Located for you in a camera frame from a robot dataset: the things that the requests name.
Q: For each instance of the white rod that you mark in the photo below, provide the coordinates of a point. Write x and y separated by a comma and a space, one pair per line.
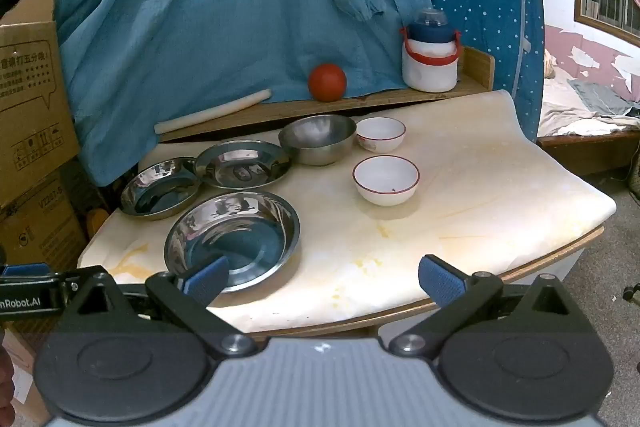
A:
210, 113

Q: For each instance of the small steel plate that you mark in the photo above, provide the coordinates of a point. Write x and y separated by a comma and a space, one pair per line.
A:
155, 192
240, 164

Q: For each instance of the red ball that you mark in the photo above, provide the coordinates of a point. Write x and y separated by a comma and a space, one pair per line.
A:
327, 82

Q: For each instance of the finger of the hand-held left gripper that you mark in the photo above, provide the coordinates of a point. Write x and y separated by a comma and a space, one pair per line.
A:
25, 270

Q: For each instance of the grey cloth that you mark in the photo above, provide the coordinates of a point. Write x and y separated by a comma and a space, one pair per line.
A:
600, 99

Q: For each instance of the white bowl with red rim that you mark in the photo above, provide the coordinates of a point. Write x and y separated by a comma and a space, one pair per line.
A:
386, 179
380, 132

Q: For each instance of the large steel plate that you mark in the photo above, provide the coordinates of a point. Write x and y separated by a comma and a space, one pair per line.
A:
235, 232

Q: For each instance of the cardboard box with star print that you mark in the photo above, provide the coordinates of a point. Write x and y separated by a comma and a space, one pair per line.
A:
30, 107

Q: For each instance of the steel bowl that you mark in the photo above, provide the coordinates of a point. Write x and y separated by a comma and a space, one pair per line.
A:
317, 139

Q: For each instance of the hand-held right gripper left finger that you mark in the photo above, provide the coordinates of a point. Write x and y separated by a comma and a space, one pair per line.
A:
207, 281

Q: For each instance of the yellow object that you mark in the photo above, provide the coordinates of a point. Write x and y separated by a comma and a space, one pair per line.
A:
96, 223

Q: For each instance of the blue cloth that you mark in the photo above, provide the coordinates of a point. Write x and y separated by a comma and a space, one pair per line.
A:
200, 32

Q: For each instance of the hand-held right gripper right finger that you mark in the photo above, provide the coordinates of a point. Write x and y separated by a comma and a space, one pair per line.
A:
440, 282

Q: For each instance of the white table cover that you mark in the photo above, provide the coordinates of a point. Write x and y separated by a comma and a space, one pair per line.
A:
450, 217

